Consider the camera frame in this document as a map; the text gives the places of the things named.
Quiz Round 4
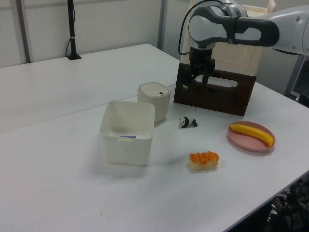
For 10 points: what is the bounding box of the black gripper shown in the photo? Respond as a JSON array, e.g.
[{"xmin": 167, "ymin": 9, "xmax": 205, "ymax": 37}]
[{"xmin": 182, "ymin": 47, "xmax": 215, "ymax": 89}]

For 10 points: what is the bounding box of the white plastic box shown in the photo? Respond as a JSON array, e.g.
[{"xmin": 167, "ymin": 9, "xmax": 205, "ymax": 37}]
[{"xmin": 98, "ymin": 100, "xmax": 155, "ymax": 167}]

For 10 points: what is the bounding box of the dark brown wooden drawer box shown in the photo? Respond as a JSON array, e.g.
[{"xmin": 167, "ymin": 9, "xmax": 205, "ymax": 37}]
[{"xmin": 173, "ymin": 62, "xmax": 257, "ymax": 117}]

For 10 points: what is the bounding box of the cream plastic storage box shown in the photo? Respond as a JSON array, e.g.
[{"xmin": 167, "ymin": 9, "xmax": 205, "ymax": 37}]
[{"xmin": 180, "ymin": 0, "xmax": 277, "ymax": 78}]

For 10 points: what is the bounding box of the panda figurine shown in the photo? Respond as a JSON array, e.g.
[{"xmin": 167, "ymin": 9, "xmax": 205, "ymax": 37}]
[{"xmin": 178, "ymin": 116, "xmax": 198, "ymax": 129}]

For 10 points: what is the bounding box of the beige mini trash can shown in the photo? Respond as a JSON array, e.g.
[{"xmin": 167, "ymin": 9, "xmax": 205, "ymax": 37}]
[{"xmin": 137, "ymin": 82, "xmax": 171, "ymax": 123}]

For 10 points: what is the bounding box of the yellow toy banana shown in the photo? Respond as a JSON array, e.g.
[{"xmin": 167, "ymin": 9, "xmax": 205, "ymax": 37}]
[{"xmin": 229, "ymin": 123, "xmax": 275, "ymax": 147}]

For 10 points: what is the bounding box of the pink plate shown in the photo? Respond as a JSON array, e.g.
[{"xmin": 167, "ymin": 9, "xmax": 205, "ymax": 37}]
[{"xmin": 227, "ymin": 120, "xmax": 276, "ymax": 152}]

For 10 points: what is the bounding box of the toy bread with orange topping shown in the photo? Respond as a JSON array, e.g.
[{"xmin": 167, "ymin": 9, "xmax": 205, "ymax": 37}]
[{"xmin": 188, "ymin": 151, "xmax": 220, "ymax": 171}]

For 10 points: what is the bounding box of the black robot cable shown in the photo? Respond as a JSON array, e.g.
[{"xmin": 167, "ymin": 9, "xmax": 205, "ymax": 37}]
[{"xmin": 178, "ymin": 4, "xmax": 194, "ymax": 56}]

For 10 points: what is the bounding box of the black camera stand pole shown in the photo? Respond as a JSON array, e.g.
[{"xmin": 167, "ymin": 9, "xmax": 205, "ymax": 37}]
[{"xmin": 65, "ymin": 0, "xmax": 82, "ymax": 60}]

